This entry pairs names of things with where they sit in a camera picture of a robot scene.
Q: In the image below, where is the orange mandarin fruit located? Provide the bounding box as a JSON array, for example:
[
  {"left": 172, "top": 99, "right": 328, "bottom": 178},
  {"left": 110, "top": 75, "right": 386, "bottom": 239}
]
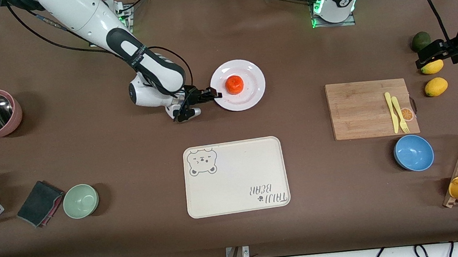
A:
[{"left": 224, "top": 74, "right": 246, "bottom": 95}]

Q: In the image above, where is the white round plate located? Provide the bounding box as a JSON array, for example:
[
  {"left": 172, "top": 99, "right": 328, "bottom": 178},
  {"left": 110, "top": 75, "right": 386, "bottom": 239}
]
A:
[{"left": 208, "top": 57, "right": 269, "bottom": 114}]

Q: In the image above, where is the yellow lemon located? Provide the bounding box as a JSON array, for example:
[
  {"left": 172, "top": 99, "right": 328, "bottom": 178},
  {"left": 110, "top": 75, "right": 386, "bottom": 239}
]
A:
[
  {"left": 420, "top": 59, "right": 445, "bottom": 76},
  {"left": 423, "top": 76, "right": 449, "bottom": 98}
]

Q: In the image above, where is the dark green avocado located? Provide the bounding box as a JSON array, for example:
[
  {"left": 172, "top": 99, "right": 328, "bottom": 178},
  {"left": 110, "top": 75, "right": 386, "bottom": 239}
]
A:
[{"left": 410, "top": 31, "right": 432, "bottom": 53}]

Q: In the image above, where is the yellow plastic fork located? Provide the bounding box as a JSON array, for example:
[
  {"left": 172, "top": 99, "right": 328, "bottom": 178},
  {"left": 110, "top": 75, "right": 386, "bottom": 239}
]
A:
[{"left": 391, "top": 95, "right": 410, "bottom": 135}]

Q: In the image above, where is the yellow plastic knife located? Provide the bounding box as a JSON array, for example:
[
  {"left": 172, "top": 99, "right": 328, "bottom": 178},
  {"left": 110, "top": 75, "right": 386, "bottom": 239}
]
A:
[{"left": 384, "top": 91, "right": 400, "bottom": 135}]

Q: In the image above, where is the bamboo cutting board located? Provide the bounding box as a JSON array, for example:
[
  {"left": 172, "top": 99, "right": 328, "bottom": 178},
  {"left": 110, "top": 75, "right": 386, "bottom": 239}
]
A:
[{"left": 325, "top": 75, "right": 420, "bottom": 142}]

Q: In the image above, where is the beige tray with bear print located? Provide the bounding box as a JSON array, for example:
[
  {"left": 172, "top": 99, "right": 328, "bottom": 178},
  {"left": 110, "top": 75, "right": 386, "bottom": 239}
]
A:
[{"left": 181, "top": 135, "right": 292, "bottom": 219}]

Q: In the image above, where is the blue bowl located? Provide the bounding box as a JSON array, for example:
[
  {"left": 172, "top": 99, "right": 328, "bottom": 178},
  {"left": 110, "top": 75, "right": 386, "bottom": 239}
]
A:
[{"left": 392, "top": 133, "right": 436, "bottom": 174}]

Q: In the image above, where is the light green bowl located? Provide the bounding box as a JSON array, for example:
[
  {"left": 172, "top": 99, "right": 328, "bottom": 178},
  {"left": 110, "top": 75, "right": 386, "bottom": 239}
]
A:
[{"left": 61, "top": 182, "right": 101, "bottom": 221}]

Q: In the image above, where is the folded dark grey cloth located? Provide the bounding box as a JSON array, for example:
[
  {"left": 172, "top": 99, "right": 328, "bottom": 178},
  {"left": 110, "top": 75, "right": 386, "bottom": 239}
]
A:
[{"left": 14, "top": 178, "right": 68, "bottom": 230}]

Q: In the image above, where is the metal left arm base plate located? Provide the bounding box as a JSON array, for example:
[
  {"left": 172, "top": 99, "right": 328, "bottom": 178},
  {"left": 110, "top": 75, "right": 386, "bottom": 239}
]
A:
[{"left": 309, "top": 0, "right": 356, "bottom": 30}]

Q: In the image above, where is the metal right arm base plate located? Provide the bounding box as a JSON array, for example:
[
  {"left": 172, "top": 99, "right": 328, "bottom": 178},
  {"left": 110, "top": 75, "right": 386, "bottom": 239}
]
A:
[{"left": 112, "top": 5, "right": 135, "bottom": 35}]

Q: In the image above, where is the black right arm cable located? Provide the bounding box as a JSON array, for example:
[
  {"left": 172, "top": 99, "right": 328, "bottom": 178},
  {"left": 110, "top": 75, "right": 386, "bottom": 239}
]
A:
[{"left": 6, "top": 0, "right": 195, "bottom": 109}]

